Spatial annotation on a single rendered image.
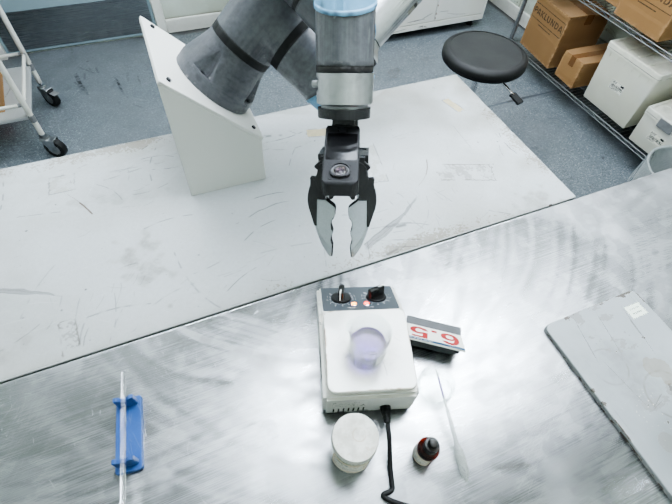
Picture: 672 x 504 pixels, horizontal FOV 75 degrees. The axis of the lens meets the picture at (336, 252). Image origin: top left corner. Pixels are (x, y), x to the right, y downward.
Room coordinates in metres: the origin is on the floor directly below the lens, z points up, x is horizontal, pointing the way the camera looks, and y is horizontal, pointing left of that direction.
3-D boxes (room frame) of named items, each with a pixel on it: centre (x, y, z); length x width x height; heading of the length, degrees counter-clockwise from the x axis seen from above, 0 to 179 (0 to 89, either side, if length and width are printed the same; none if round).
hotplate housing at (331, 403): (0.28, -0.05, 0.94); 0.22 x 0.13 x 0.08; 8
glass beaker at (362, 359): (0.25, -0.05, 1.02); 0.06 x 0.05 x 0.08; 75
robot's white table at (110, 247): (0.62, 0.15, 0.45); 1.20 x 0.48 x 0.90; 116
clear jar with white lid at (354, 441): (0.14, -0.04, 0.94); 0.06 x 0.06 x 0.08
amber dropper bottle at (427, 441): (0.14, -0.14, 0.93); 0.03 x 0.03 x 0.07
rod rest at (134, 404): (0.14, 0.26, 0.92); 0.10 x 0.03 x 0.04; 19
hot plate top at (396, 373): (0.26, -0.06, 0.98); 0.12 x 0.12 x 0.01; 8
